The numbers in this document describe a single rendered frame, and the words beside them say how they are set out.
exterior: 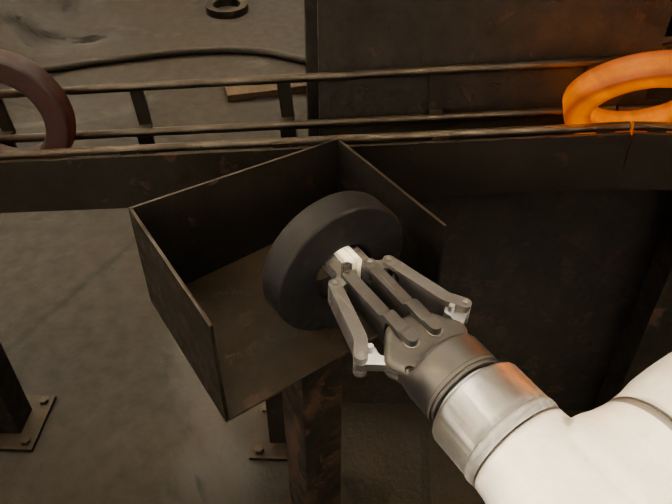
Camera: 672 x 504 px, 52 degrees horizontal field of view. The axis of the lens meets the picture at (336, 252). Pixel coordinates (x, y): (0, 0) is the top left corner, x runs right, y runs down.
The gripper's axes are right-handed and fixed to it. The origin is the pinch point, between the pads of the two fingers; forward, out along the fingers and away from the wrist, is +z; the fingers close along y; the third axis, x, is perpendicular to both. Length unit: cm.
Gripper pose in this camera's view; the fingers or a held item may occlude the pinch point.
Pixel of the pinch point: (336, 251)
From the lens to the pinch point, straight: 68.2
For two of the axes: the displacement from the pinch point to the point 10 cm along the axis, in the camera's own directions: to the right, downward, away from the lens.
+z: -5.4, -5.8, 6.1
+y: 8.4, -3.5, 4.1
